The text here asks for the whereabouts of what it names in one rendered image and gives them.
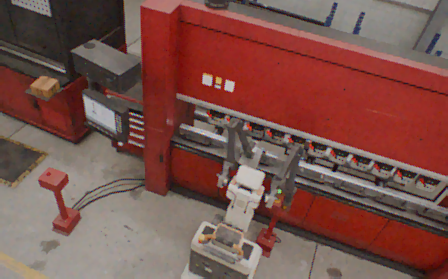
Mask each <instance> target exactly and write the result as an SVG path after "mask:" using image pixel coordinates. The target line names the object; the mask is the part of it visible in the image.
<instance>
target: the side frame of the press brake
mask: <svg viewBox="0 0 448 279"><path fill-rule="evenodd" d="M183 1H184V0H146V1H145V2H143V4H141V5H140V35H141V57H142V80H143V93H142V102H143V124H144V147H145V190H148V191H150V192H153V193H155V194H158V195H161V196H162V197H165V196H166V193H167V192H168V190H169V187H170V184H171V182H170V139H171V137H173V134H174V133H175V131H176V130H177V128H178V127H179V128H180V126H181V124H185V125H188V126H192V127H194V111H195V109H196V104H194V103H192V102H187V101H185V100H181V99H178V98H177V72H178V58H179V30H180V20H179V16H180V4H181V3H182V2H183Z"/></svg>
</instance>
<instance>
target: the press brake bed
mask: <svg viewBox="0 0 448 279"><path fill-rule="evenodd" d="M223 163H224V160H222V159H220V158H215V157H213V156H209V155H207V154H203V153H201V152H197V151H195V150H191V149H189V148H187V147H183V146H181V145H177V144H175V143H170V182H171V184H170V187H169V190H170V191H172V192H176V193H178V194H179V195H183V196H185V197H189V198H192V199H195V200H197V201H200V202H203V203H207V204H209V205H212V206H214V207H216V208H220V209H222V210H226V211H227V210H228V206H229V205H230V203H231V201H232V199H231V200H230V199H229V198H228V197H227V196H226V193H227V188H228V186H224V187H223V188H220V187H219V186H217V185H218V180H219V177H218V176H217V174H219V175H220V172H221V171H222V169H223ZM272 178H274V176H271V175H267V174H265V177H264V179H263V182H262V184H261V186H263V187H264V188H265V190H267V191H269V190H270V188H271V187H270V186H271V185H270V183H271V180H272ZM294 187H296V188H297V192H296V193H295V198H294V199H292V201H293V203H292V201H291V203H292V205H291V209H290V210H289V214H288V215H287V217H286V218H284V217H282V216H278V220H277V221H276V225H275V226H274V228H276V229H280V230H282V231H286V232H288V233H292V234H294V235H298V236H300V237H304V238H306V239H308V240H312V241H313V242H317V243H319V244H323V245H325V246H329V247H331V248H334V249H336V250H340V251H342V252H346V253H348V254H353V255H354V256H356V257H359V258H361V259H365V260H368V261H372V262H373V263H377V264H379V265H382V266H385V267H389V268H390V269H394V270H396V271H400V272H402V273H404V274H408V275H410V276H414V277H416V278H420V279H426V272H428V271H431V270H433V269H436V268H437V267H439V266H440V265H442V263H444V261H446V260H447V259H448V234H446V233H442V232H440V231H436V230H434V229H429V228H427V227H425V226H421V225H419V224H415V223H413V222H409V221H407V220H403V219H401V218H397V217H395V216H391V215H389V214H385V213H383V212H378V211H376V210H374V209H370V208H368V207H364V206H362V205H358V204H356V203H352V202H350V201H346V200H344V199H340V198H338V197H334V196H331V195H327V194H325V193H323V192H319V191H316V190H312V189H310V188H306V187H304V186H300V185H298V184H294ZM265 205H266V204H265V201H263V200H262V199H261V201H260V203H259V205H258V209H257V210H256V208H252V209H253V210H254V214H253V216H252V220H255V221H257V222H259V223H263V224H265V225H269V224H270V222H271V218H272V216H273V212H269V211H268V210H267V208H268V207H266V206H265ZM333 212H338V213H340V214H344V215H346V216H348V218H347V219H346V222H345V221H343V220H339V219H337V218H333V217H331V215H332V214H333Z"/></svg>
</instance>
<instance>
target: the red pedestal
mask: <svg viewBox="0 0 448 279"><path fill-rule="evenodd" d="M38 182H39V184H40V187H42V188H45V189H47V190H51V191H53V193H54V195H55V199H56V202H57V206H58V208H59V214H58V215H57V217H56V218H55V219H54V220H53V222H52V224H53V228H52V229H51V230H52V231H55V232H57V233H60V234H61V235H65V236H67V237H68V236H69V235H70V233H71V232H72V231H73V229H74V228H75V227H76V225H77V224H78V222H79V221H80V220H81V218H82V217H81V215H80V212H79V211H77V210H76V209H72V208H70V207H66V205H65V203H64V201H63V197H62V194H61V190H63V188H64V187H65V186H66V185H67V184H68V182H69V179H68V173H64V172H62V171H59V170H57V169H53V168H51V167H48V168H47V169H46V170H45V171H44V173H42V175H40V177H38Z"/></svg>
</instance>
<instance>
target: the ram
mask: <svg viewBox="0 0 448 279"><path fill-rule="evenodd" d="M203 73H205V74H210V75H212V81H211V86H210V85H206V84H203ZM216 76H217V77H220V78H222V82H221V86H220V88H217V87H215V84H216V85H220V84H218V83H215V81H216ZM226 80H228V81H233V82H235V86H234V90H233V92H229V91H226V90H224V87H225V82H226ZM177 94H181V95H183V96H188V97H190V98H194V99H197V100H201V101H203V102H208V103H210V104H214V105H217V106H219V107H223V108H226V109H230V110H232V111H237V112H239V113H243V114H246V115H250V116H252V117H256V118H258V119H263V120H265V121H267V122H271V123H274V124H278V125H280V126H285V127H287V128H292V129H294V130H298V131H301V132H305V133H307V134H312V135H314V136H316V137H321V138H323V139H327V140H329V141H334V142H336V143H340V144H342V145H346V146H349V147H353V148H355V149H358V150H362V151H364V152H369V153H371V154H375V155H378V156H382V157H384V158H389V159H391V160H395V161H398V162H402V163H404V164H408V165H410V166H413V167H417V168H419V169H424V170H426V171H430V172H433V173H437V174H439V175H444V176H446V177H448V94H443V93H440V92H436V91H434V90H428V89H425V88H423V87H419V86H416V85H411V84H408V83H404V82H401V81H396V80H394V79H389V78H387V77H382V76H379V75H376V74H372V73H370V72H364V71H362V70H357V69H355V68H350V67H347V66H342V65H340V64H335V63H333V62H327V61H325V60H323V59H318V58H315V57H310V56H308V55H303V54H301V53H295V52H293V51H289V50H286V49H281V48H278V47H276V46H271V45H269V44H264V43H261V42H256V41H254V40H249V39H246V38H241V37H239V36H234V35H232V34H227V33H224V32H222V31H217V30H214V29H209V28H207V27H202V26H200V25H195V24H192V23H188V22H185V21H180V30H179V58H178V72H177ZM177 98H178V99H181V100H185V101H187V102H192V103H194V104H198V105H200V106H203V107H207V108H209V109H213V110H215V111H220V112H222V113H226V114H228V115H233V116H235V117H239V118H242V119H246V120H248V121H250V122H255V123H257V124H261V125H264V126H268V127H270V128H275V129H277V130H281V131H284V132H288V133H290V134H295V135H297V136H299V137H304V138H306V139H310V140H312V141H316V142H319V143H323V144H325V145H329V146H331V147H336V148H338V149H340V150H345V151H347V152H351V153H353V154H358V155H360V156H364V157H367V158H371V159H373V160H378V161H380V162H384V163H387V164H391V165H393V166H395V167H400V168H402V169H406V170H408V171H413V172H415V173H419V174H421V175H425V176H428V177H432V178H434V179H439V180H441V181H443V182H447V183H448V180H447V179H443V178H440V177H436V176H434V175H430V174H427V173H423V172H421V171H417V170H415V169H410V168H408V167H404V166H401V165H399V164H395V163H392V162H388V161H386V160H381V159H379V158H375V157H372V156H368V155H366V154H361V153H359V152H355V151H353V150H349V149H346V148H344V147H340V146H338V145H333V144H331V143H327V142H325V141H320V140H318V139H313V138H311V137H307V136H305V135H302V134H298V133H296V132H291V131H289V130H285V129H282V128H278V127H276V126H271V125H269V124H265V123H263V122H258V121H256V120H254V119H250V118H248V117H243V116H241V115H237V114H234V113H230V112H228V111H223V110H221V109H217V108H214V107H210V106H208V105H206V104H201V103H199V102H194V101H192V100H188V99H186V98H181V97H179V96H177Z"/></svg>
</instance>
